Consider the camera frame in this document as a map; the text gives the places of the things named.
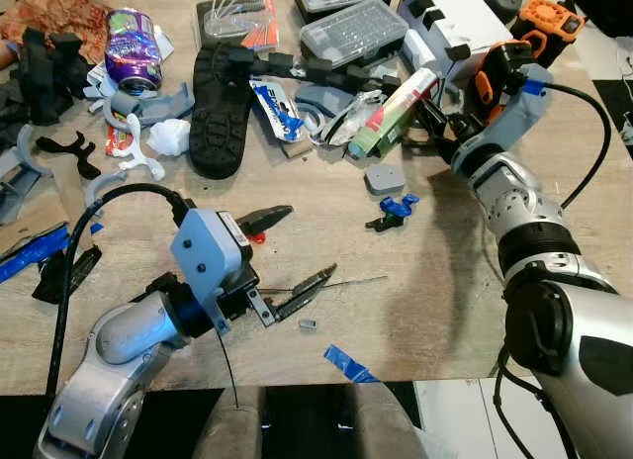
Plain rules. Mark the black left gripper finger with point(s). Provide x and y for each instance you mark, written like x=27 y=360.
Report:
x=305 y=293
x=265 y=221

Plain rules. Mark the green white tube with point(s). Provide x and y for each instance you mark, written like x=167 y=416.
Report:
x=396 y=113

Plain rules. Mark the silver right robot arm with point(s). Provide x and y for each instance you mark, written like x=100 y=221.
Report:
x=554 y=281

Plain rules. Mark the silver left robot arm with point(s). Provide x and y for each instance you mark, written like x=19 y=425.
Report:
x=109 y=340

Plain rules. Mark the small red piece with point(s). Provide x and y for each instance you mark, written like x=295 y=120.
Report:
x=256 y=237

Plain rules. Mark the tiny grey piece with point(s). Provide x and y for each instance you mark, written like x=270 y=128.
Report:
x=308 y=324

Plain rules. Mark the small grey cap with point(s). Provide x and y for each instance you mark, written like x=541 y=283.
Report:
x=385 y=178

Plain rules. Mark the small blue part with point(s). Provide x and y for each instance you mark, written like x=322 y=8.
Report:
x=401 y=204

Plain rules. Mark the short blue tape piece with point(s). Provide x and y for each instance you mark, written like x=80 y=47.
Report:
x=348 y=363

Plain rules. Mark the blue tape band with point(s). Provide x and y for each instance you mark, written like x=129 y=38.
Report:
x=534 y=86

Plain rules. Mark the small clear plastic bag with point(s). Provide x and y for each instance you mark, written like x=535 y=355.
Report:
x=341 y=118

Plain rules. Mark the small black part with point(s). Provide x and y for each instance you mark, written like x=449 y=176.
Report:
x=381 y=223

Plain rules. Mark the white box with black clips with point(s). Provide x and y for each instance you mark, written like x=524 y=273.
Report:
x=460 y=14

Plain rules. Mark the grey screw bit case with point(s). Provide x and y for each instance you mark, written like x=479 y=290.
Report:
x=354 y=32

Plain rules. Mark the long black linkage tool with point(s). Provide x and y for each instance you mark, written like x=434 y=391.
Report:
x=326 y=75

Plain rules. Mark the black shoe sole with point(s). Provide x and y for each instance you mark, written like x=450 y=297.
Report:
x=220 y=118

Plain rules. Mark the blue white packet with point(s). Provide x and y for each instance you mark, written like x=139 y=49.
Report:
x=275 y=108

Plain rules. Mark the grey arc part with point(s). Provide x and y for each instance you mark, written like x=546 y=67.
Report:
x=315 y=101

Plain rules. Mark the dark grey charger block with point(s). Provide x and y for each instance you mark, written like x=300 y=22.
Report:
x=497 y=2

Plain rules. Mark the plain black floor mat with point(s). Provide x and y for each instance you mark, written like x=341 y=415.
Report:
x=307 y=419

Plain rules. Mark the white crumpled tissue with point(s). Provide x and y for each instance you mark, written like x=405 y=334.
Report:
x=170 y=136

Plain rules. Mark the orange black tool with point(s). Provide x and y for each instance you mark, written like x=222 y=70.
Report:
x=549 y=24

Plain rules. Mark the white plastic hook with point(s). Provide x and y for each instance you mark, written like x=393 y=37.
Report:
x=134 y=164

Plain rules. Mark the grey robot left leg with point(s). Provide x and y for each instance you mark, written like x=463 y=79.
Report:
x=227 y=424

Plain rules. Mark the grey robot leg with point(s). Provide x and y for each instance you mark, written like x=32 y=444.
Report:
x=227 y=424
x=386 y=424

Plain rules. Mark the grey printed part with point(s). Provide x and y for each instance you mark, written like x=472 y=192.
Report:
x=163 y=105

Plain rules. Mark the grey robot right leg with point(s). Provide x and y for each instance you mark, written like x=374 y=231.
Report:
x=386 y=424

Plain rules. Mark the red white packet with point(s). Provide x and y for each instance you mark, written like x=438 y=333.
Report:
x=117 y=137

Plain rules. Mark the grey curved piece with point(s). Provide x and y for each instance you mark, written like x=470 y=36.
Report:
x=99 y=182

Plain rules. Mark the black spare gripper finger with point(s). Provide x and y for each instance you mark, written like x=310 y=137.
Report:
x=69 y=271

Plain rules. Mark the clear blister pack orange card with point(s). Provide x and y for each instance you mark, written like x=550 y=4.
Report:
x=237 y=19

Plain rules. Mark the purple drink can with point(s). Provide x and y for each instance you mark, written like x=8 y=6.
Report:
x=134 y=48

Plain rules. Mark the long blue tape strip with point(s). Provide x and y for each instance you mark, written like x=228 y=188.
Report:
x=30 y=253

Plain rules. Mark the black device pile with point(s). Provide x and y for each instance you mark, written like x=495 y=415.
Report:
x=49 y=73

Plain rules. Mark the brown patterned cloth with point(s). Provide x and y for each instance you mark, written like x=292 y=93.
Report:
x=49 y=14

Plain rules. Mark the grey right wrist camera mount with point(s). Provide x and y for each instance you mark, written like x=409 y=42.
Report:
x=519 y=118

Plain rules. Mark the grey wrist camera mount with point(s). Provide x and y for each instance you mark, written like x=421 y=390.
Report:
x=519 y=118
x=203 y=246

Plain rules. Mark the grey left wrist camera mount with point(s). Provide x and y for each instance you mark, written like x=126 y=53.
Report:
x=203 y=246

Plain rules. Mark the black flat bracket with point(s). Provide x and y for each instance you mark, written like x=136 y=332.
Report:
x=64 y=144

